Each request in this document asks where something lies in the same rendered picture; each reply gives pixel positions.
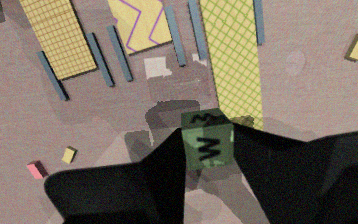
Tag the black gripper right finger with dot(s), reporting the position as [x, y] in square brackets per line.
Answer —
[293, 180]

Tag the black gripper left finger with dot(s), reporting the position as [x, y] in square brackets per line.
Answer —
[155, 185]

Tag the small pink block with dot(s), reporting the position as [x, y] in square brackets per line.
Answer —
[37, 169]

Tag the green cube with black markings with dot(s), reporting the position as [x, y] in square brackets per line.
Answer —
[208, 138]

